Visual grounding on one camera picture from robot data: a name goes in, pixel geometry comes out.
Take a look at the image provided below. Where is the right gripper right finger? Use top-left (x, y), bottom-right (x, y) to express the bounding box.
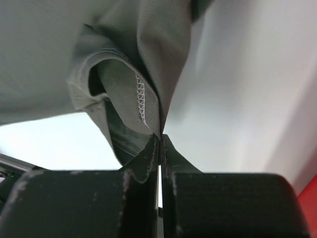
top-left (160, 135), bottom-right (311, 238)

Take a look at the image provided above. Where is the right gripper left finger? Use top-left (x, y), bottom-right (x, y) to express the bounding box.
top-left (0, 136), bottom-right (159, 238)

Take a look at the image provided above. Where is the dark grey t shirt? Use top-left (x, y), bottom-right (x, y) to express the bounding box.
top-left (0, 0), bottom-right (211, 165)

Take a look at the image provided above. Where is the red plastic bin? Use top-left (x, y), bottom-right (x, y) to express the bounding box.
top-left (298, 181), bottom-right (317, 238)

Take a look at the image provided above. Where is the aluminium front rail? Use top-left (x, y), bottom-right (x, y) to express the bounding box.
top-left (0, 153), bottom-right (45, 178)

